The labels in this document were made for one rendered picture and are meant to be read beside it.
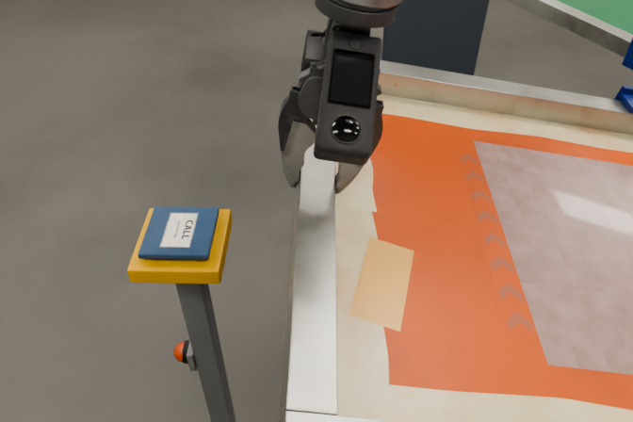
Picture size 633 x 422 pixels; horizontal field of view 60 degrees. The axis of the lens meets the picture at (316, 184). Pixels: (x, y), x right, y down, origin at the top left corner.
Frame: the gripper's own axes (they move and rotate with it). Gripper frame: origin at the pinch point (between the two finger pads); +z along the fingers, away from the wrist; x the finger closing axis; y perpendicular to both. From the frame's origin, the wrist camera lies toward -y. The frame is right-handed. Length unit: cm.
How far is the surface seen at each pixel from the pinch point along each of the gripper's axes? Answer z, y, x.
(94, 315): 128, 66, 54
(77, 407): 127, 34, 49
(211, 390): 64, 10, 9
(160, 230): 23.1, 11.8, 19.2
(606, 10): 8, 94, -76
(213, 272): 23.4, 5.6, 10.5
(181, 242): 22.4, 9.4, 15.7
